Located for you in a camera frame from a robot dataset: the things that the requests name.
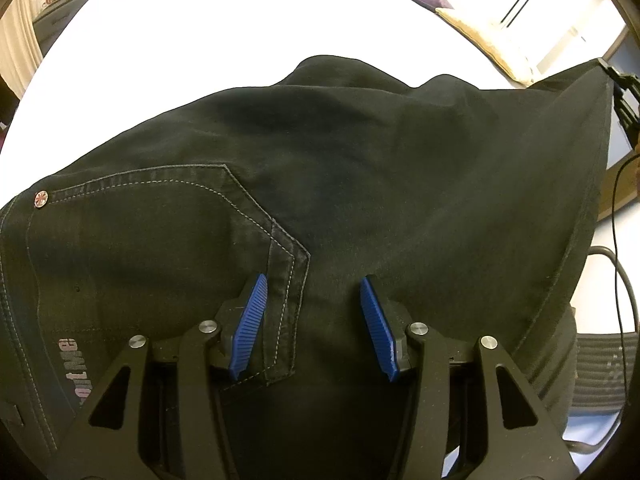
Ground glass window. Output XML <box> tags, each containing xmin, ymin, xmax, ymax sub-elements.
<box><xmin>30</xmin><ymin>0</ymin><xmax>96</xmax><ymax>28</ymax></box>

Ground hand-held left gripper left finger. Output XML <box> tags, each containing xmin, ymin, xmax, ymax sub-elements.
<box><xmin>50</xmin><ymin>273</ymin><xmax>271</xmax><ymax>480</ymax></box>

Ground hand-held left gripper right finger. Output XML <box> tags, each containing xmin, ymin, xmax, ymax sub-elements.
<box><xmin>359</xmin><ymin>275</ymin><xmax>581</xmax><ymax>480</ymax></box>

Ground cream wardrobe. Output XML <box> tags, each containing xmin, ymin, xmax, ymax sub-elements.
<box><xmin>435</xmin><ymin>0</ymin><xmax>631</xmax><ymax>61</ymax></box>

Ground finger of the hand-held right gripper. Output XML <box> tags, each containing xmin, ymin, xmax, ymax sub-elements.
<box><xmin>597</xmin><ymin>57</ymin><xmax>640</xmax><ymax>153</ymax></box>

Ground cream curtain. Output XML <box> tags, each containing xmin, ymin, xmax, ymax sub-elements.
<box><xmin>0</xmin><ymin>10</ymin><xmax>46</xmax><ymax>101</ymax></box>

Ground thin black cable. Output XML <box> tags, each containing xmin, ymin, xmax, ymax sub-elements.
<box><xmin>610</xmin><ymin>152</ymin><xmax>640</xmax><ymax>396</ymax></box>

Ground bed with white sheet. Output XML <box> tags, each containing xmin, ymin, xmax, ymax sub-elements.
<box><xmin>0</xmin><ymin>0</ymin><xmax>556</xmax><ymax>211</ymax></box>

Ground yellow pillow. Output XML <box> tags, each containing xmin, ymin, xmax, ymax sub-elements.
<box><xmin>435</xmin><ymin>7</ymin><xmax>538</xmax><ymax>86</ymax></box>

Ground black denim pants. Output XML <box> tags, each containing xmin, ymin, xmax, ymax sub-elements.
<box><xmin>0</xmin><ymin>53</ymin><xmax>615</xmax><ymax>480</ymax></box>

